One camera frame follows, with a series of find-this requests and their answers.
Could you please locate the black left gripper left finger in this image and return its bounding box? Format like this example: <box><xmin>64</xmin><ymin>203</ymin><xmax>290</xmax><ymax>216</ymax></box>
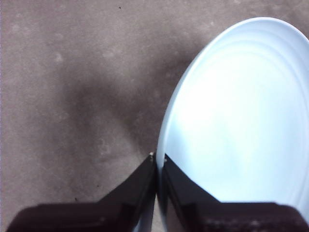
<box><xmin>6</xmin><ymin>154</ymin><xmax>157</xmax><ymax>232</ymax></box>

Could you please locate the blue round plate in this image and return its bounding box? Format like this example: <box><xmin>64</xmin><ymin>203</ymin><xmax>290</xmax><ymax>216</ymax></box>
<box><xmin>135</xmin><ymin>16</ymin><xmax>309</xmax><ymax>232</ymax></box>

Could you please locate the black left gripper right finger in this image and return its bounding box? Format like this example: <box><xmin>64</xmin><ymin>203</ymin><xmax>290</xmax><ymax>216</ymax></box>
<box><xmin>158</xmin><ymin>153</ymin><xmax>308</xmax><ymax>232</ymax></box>

